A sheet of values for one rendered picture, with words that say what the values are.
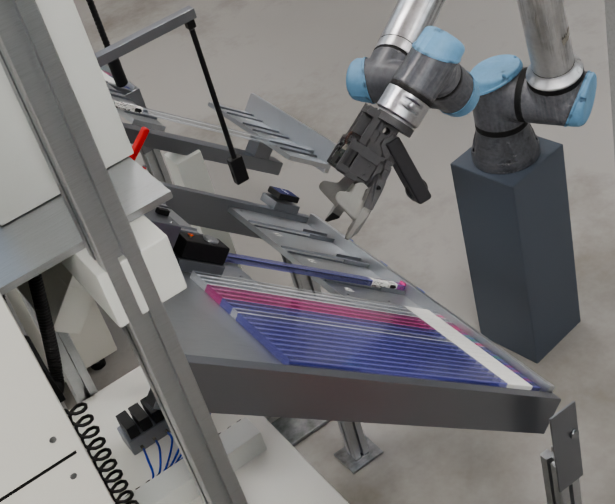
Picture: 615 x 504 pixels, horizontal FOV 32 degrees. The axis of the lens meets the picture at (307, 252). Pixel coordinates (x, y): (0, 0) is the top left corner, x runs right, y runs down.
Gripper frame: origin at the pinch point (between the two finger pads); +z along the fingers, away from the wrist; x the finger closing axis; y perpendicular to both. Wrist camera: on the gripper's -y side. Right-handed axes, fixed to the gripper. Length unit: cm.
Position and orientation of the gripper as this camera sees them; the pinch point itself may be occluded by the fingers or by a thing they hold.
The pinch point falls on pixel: (339, 232)
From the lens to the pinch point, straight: 174.5
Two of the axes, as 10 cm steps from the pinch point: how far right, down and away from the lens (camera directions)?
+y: -8.3, -4.9, -2.7
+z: -5.3, 8.5, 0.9
